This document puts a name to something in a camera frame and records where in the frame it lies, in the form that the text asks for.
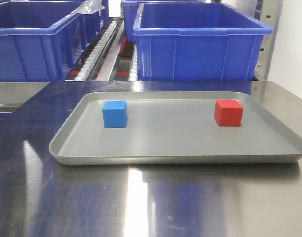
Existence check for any rear right blue bin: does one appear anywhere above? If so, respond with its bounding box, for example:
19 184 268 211
121 0 206 42

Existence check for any rear left blue bin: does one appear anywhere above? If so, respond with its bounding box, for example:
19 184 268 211
84 0 110 48

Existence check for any blue cube block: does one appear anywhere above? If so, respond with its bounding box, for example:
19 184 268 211
102 101 128 128

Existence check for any blue bin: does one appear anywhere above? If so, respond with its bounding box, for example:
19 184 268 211
133 2 273 81
121 0 206 42
84 0 110 48
0 0 87 82

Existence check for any front left blue bin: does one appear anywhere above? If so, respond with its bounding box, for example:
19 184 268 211
0 0 87 82

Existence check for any steel shelf upright post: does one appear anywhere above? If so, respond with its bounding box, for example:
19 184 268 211
254 0 283 81

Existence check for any grey metal tray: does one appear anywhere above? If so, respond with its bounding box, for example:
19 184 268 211
49 91 302 165

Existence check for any front right blue bin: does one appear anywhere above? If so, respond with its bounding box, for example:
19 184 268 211
133 2 273 81

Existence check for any red cube block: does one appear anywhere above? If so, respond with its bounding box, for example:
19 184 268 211
214 99 244 127

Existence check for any white roller track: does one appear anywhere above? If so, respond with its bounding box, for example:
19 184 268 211
74 21 118 81

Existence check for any clear plastic bag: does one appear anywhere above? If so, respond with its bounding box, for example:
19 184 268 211
73 0 105 15

